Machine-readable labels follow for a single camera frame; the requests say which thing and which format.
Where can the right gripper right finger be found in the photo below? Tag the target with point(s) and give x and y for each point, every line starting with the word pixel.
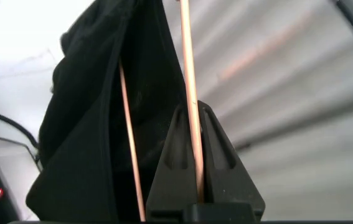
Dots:
pixel 226 183

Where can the black garment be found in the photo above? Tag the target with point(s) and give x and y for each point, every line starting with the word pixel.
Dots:
pixel 79 124

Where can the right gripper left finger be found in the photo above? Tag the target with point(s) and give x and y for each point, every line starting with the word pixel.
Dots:
pixel 173 180

